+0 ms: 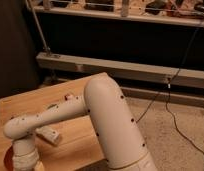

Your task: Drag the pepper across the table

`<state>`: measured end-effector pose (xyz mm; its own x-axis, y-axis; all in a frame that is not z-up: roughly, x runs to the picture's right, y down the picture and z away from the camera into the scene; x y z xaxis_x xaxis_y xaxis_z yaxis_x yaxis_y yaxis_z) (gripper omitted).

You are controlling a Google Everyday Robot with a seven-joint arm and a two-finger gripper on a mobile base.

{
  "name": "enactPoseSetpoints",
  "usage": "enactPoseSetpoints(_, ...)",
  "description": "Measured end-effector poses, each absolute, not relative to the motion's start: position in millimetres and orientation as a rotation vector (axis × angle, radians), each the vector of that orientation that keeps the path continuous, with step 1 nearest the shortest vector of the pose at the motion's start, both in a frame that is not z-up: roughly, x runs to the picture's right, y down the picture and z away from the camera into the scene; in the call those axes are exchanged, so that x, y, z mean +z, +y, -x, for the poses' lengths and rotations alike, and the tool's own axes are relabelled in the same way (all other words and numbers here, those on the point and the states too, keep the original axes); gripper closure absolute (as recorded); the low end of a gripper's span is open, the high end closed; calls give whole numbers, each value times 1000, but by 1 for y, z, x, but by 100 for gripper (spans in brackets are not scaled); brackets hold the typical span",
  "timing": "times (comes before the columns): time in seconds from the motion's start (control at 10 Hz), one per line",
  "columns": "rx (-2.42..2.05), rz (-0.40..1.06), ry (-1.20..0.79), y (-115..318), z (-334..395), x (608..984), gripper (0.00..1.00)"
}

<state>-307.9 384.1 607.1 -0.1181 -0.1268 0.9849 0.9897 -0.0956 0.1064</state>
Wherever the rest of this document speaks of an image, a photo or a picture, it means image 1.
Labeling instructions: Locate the black cable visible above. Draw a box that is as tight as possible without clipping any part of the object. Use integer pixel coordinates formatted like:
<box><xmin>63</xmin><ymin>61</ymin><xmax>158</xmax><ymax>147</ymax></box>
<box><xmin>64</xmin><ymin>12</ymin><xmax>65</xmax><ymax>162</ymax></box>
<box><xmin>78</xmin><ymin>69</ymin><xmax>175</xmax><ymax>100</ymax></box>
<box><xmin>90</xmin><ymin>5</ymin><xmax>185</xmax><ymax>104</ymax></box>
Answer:
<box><xmin>134</xmin><ymin>23</ymin><xmax>204</xmax><ymax>163</ymax></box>

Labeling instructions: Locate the orange red bowl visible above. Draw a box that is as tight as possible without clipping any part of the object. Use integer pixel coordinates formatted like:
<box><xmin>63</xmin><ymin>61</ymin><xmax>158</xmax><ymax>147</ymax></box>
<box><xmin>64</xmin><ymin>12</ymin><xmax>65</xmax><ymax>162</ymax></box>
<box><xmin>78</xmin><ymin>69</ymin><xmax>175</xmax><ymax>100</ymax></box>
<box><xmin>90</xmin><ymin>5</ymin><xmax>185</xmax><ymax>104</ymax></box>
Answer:
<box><xmin>4</xmin><ymin>147</ymin><xmax>13</xmax><ymax>171</ymax></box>

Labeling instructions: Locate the wooden shelf rail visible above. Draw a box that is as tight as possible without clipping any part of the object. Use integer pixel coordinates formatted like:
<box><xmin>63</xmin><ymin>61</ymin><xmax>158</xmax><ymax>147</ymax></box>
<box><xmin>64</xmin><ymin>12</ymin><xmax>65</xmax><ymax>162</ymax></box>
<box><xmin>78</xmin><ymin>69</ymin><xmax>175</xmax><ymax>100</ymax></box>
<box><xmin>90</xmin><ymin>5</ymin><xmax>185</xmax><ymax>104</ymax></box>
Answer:
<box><xmin>25</xmin><ymin>0</ymin><xmax>204</xmax><ymax>28</ymax></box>

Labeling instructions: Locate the blue cup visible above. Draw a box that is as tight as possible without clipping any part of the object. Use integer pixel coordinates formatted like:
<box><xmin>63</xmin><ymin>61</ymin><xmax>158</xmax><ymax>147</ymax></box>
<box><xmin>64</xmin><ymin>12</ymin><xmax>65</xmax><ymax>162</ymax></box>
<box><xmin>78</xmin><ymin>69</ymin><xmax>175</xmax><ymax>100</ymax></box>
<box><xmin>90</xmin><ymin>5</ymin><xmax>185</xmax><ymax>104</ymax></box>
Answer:
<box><xmin>47</xmin><ymin>104</ymin><xmax>57</xmax><ymax>109</ymax></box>

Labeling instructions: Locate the small red white object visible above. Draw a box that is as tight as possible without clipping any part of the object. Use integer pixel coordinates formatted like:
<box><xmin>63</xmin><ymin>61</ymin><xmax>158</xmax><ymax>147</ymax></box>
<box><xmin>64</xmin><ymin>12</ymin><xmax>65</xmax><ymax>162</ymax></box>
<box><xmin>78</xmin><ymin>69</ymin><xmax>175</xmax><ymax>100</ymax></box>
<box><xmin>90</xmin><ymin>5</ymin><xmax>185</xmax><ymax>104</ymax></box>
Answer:
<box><xmin>64</xmin><ymin>94</ymin><xmax>74</xmax><ymax>101</ymax></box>

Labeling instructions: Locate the metal pole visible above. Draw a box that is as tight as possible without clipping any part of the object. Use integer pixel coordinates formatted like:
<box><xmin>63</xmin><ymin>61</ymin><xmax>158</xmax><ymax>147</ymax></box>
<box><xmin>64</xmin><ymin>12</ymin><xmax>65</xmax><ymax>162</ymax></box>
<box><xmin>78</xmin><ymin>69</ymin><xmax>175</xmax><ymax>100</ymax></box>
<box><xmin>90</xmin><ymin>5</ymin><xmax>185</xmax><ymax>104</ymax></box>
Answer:
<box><xmin>26</xmin><ymin>0</ymin><xmax>51</xmax><ymax>56</ymax></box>

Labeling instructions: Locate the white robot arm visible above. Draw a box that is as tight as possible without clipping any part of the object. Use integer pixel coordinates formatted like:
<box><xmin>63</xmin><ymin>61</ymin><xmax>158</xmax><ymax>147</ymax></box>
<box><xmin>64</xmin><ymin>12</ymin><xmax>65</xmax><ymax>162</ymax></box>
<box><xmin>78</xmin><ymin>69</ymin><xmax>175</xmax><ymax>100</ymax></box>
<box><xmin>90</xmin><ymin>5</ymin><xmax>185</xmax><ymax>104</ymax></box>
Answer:
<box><xmin>3</xmin><ymin>76</ymin><xmax>158</xmax><ymax>171</ymax></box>

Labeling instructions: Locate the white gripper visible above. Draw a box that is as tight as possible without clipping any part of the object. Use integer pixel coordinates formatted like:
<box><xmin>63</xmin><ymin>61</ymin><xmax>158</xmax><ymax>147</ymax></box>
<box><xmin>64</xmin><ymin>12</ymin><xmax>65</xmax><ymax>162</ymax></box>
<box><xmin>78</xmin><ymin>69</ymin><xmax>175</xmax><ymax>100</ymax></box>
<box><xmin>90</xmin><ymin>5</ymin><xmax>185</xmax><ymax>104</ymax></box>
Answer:
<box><xmin>12</xmin><ymin>149</ymin><xmax>44</xmax><ymax>171</ymax></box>

